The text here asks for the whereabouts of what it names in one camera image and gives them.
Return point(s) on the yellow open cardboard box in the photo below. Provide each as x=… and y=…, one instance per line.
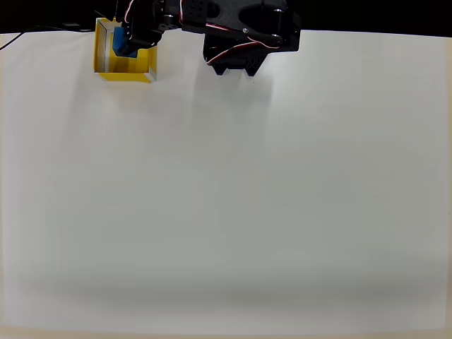
x=141, y=65

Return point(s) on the blue cube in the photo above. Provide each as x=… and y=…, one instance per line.
x=121, y=40

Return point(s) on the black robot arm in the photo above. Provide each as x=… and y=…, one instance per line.
x=229, y=17

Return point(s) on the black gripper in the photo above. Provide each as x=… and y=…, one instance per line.
x=138, y=42

